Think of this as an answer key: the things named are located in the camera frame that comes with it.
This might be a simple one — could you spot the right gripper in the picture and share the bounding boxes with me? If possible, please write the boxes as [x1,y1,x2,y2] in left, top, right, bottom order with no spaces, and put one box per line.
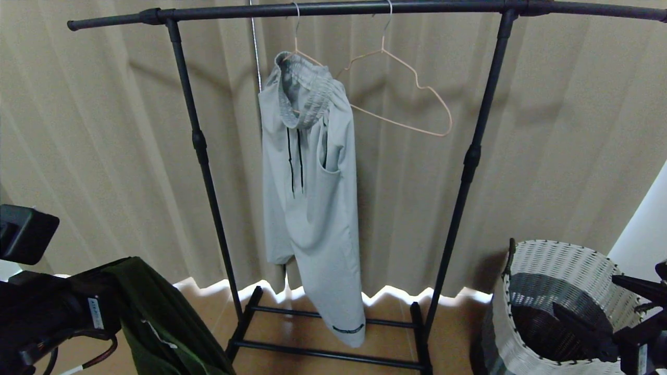
[552,274,667,375]

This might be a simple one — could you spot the pale grey shorts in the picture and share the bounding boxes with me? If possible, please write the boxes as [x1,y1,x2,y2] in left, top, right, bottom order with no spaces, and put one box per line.
[259,51,366,348]

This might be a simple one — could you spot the beige curtain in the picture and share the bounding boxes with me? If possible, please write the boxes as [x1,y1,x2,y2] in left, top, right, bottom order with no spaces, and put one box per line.
[0,0,667,308]

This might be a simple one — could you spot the pink clothes hanger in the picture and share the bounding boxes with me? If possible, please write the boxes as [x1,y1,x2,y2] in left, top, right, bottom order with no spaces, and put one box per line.
[281,2,325,115]
[336,0,453,138]

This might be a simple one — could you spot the green garment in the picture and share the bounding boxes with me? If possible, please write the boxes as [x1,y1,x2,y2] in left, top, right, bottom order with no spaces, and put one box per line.
[102,256,235,375]

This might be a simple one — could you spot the white laundry basket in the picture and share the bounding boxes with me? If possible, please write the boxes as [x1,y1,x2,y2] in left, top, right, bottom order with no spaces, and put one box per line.
[479,240,651,375]

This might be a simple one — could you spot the black clothes rack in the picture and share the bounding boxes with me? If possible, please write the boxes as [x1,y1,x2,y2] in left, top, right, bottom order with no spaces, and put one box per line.
[67,0,667,375]

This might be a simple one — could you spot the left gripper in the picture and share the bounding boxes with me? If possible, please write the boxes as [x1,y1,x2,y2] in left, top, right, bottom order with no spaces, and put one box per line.
[0,271,123,360]

